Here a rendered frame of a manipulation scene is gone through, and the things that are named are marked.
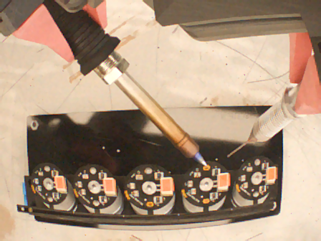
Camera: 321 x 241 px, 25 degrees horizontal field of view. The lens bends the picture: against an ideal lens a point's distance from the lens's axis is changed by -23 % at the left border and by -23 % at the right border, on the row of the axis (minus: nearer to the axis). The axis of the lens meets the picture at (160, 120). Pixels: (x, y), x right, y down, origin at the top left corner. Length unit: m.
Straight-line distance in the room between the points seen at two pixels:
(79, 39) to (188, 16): 0.23
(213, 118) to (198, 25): 0.30
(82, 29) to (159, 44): 0.12
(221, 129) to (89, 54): 0.11
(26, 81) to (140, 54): 0.08
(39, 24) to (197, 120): 0.17
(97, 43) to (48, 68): 0.12
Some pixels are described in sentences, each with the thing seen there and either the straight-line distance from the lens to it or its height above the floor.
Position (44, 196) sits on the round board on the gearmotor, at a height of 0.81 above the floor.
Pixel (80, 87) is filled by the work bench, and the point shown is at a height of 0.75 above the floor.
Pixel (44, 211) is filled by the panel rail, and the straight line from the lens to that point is 0.43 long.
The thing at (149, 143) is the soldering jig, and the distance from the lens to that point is 0.49.
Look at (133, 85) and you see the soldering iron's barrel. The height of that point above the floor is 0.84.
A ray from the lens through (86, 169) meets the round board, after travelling 0.43.
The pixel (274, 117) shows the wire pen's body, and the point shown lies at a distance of 0.35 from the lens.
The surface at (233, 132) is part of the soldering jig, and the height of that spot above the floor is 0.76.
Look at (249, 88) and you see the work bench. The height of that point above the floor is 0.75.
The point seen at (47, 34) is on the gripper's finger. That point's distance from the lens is 0.37.
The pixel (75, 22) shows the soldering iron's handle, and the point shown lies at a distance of 0.40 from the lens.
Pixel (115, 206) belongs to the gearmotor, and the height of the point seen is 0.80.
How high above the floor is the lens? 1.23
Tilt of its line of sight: 75 degrees down
